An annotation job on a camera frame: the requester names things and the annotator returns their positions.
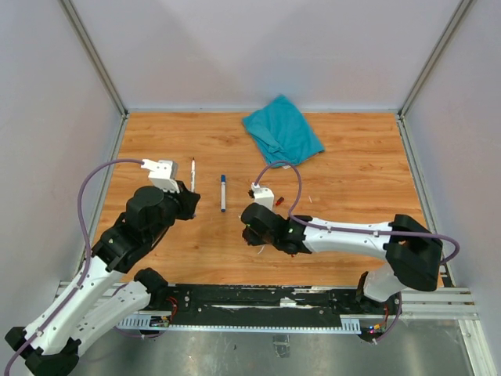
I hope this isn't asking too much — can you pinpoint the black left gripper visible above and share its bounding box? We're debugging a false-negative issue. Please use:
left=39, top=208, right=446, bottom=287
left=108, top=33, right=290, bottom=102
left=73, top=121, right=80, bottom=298
left=146, top=179, right=200, bottom=244

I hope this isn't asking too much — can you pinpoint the blue white marker pen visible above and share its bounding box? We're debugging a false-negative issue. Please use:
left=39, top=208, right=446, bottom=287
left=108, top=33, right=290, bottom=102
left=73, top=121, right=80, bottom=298
left=221, top=175, right=226, bottom=212

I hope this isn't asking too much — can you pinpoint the purple white marker pen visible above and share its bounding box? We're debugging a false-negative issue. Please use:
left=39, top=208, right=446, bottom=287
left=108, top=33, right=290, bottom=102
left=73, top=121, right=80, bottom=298
left=190, top=157, right=196, bottom=192

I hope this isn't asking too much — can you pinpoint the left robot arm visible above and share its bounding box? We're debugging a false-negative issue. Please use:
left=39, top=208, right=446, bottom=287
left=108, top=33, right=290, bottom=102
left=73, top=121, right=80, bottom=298
left=5, top=182, right=200, bottom=375

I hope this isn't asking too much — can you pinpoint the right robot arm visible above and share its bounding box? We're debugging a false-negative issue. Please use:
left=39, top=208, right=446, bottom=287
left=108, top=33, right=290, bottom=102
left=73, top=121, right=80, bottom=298
left=240, top=203, right=443, bottom=313

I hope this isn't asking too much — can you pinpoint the teal folded cloth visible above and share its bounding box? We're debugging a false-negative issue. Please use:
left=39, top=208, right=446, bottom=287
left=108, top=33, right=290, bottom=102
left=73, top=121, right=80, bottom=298
left=243, top=95, right=325, bottom=168

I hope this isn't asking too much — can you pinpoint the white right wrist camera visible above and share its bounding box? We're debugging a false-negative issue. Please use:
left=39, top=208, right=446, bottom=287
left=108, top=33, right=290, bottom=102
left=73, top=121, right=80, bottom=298
left=248, top=183, right=275, bottom=211

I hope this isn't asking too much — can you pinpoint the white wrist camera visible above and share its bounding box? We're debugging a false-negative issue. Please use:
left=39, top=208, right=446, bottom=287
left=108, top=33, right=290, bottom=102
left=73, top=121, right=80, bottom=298
left=141, top=159, right=180, bottom=193
left=248, top=183, right=275, bottom=211

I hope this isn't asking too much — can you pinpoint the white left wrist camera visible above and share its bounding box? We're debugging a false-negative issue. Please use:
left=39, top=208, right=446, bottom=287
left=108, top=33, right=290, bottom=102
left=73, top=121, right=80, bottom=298
left=141, top=159, right=180, bottom=193

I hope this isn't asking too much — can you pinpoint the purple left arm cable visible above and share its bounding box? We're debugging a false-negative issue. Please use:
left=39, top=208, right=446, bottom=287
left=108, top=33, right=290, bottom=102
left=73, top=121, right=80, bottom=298
left=5, top=158, right=146, bottom=376

